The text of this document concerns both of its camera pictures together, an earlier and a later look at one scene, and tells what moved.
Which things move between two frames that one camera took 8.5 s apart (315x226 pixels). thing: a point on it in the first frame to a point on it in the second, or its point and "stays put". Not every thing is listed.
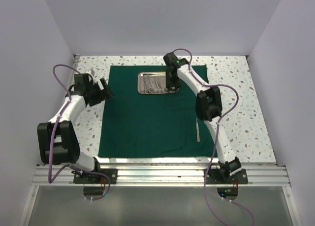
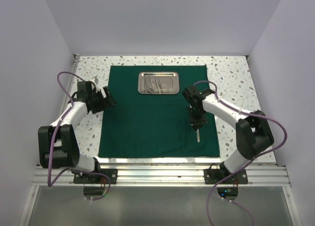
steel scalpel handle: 198,139 stays put
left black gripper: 104,94 to 110,100
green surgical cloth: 163,125 stays put
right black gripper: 169,83 to 199,122
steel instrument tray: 154,83 stays put
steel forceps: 159,84 stays put
